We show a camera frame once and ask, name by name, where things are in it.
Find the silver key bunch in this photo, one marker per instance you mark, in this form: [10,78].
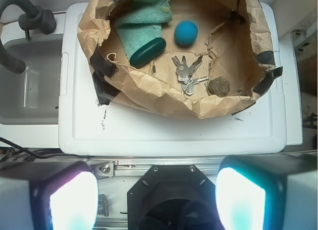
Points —
[185,73]

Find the aluminium extrusion rail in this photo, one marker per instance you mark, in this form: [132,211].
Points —
[109,167]

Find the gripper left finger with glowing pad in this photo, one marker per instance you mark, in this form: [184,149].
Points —
[47,196]

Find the blue ball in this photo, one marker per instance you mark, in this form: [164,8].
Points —
[185,33]

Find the white plastic bin lid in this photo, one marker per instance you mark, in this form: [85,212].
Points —
[87,128]

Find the teal blue cloth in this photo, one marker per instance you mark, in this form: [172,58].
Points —
[142,24]

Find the grey sink basin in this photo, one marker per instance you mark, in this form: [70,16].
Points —
[32,98]

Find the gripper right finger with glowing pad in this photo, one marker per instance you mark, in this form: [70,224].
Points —
[268,192]

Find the crumpled brown paper bag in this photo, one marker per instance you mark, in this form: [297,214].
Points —
[233,37]

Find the brown rock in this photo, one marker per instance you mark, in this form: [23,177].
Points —
[219,86]

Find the dark green oval case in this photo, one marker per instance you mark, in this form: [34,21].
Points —
[148,52]

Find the black octagonal mount plate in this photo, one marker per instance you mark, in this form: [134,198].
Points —
[173,197]

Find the black faucet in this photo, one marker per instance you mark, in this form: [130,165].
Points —
[34,17]

